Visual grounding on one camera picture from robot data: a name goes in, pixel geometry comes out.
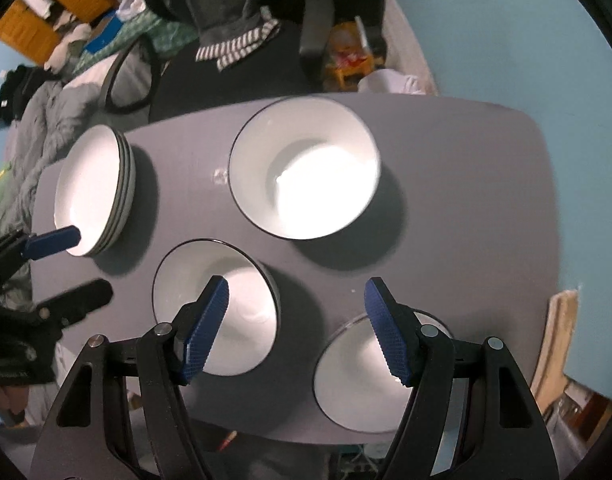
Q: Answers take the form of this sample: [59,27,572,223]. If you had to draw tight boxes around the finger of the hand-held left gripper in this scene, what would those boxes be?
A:
[0,225,82,286]
[36,279,115,329]

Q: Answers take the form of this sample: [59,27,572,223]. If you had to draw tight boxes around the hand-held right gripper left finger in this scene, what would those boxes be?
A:
[30,275,231,480]

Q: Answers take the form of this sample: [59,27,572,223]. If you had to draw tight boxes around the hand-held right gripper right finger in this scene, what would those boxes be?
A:
[364,276,561,480]

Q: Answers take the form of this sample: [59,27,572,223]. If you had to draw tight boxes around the white dark-rimmed bowl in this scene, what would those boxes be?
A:
[228,96,382,240]
[152,240,281,377]
[313,310,457,434]

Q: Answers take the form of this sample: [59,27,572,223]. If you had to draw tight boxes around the white dark-rimmed plate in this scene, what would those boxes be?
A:
[98,137,137,256]
[53,125,126,258]
[93,132,132,257]

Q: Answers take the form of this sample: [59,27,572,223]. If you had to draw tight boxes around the person's left hand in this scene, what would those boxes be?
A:
[0,387,30,426]

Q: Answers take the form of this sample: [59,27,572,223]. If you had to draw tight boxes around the grey duvet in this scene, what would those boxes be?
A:
[0,79,108,242]

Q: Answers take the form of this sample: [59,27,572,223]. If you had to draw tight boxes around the black clothing pile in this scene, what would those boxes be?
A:
[0,65,63,129]

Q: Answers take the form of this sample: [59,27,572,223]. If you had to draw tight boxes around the light wooden board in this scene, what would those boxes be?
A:
[528,290,579,402]

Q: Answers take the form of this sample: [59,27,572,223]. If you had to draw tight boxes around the beige and olive clothing pile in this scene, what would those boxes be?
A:
[43,22,95,72]

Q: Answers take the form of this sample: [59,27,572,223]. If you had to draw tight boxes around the blue cardboard box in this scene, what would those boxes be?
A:
[83,17,123,54]

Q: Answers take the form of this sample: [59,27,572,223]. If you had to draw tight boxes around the orange wooden wardrobe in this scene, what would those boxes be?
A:
[0,0,120,67]

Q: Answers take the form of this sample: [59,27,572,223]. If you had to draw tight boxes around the green checked tablecloth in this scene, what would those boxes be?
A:
[73,10,199,77]

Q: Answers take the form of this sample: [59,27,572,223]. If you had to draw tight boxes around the white crumpled bag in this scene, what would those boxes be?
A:
[358,69,427,96]

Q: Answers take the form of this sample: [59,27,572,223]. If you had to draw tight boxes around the black office chair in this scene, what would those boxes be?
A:
[103,0,393,124]

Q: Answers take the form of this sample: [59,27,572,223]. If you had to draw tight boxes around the yellow and red toy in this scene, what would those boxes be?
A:
[326,22,387,92]

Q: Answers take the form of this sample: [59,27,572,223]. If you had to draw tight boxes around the dark grey striped-cuff pants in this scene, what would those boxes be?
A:
[136,0,281,72]

